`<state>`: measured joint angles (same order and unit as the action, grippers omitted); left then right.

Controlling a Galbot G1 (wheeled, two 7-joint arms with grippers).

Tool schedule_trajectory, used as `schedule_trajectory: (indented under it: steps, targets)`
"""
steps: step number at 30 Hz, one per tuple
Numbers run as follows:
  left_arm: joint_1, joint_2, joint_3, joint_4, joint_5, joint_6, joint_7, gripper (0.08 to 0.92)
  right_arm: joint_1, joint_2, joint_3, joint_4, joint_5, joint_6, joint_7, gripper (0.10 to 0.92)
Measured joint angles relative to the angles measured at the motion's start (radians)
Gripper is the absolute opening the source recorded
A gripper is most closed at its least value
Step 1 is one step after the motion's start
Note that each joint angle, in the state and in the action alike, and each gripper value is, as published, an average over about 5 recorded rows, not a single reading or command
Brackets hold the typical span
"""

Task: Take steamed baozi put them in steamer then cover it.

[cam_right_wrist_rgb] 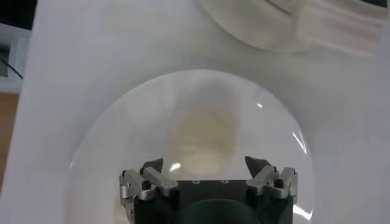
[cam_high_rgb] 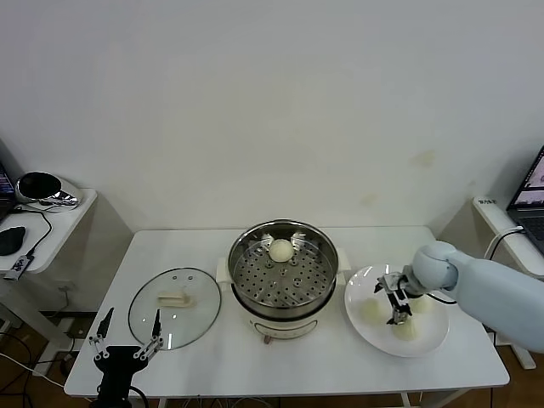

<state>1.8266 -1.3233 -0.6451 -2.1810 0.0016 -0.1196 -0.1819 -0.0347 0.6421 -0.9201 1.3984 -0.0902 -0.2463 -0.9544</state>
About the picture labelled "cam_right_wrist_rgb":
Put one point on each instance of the white round plate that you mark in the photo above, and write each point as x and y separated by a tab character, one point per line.
122	128

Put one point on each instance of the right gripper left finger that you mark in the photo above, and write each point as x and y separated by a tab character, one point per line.
161	182

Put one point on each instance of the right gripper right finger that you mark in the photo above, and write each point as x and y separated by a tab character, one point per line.
265	179

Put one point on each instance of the cream electric cooking pot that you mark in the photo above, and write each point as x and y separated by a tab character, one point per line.
253	21

